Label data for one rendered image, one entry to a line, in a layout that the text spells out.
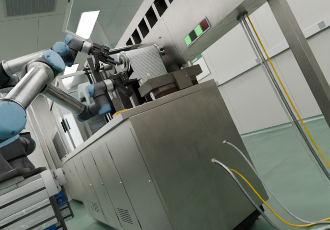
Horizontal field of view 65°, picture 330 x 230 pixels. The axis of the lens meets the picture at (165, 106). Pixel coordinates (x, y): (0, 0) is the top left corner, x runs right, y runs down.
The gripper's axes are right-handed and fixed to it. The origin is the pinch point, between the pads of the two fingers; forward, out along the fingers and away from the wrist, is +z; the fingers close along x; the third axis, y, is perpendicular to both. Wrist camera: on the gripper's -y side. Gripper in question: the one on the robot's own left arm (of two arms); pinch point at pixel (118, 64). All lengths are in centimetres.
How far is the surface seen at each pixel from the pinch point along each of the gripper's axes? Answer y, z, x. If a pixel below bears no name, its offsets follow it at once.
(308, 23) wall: 168, 211, 12
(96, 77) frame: -3.3, -8.0, 24.9
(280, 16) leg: 15, 56, -82
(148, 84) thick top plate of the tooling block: -19.0, 15.8, -25.8
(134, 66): -1.2, 9.4, -8.4
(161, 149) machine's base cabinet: -55, 28, -34
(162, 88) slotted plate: -18.5, 24.4, -27.0
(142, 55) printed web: 9.2, 12.5, -8.4
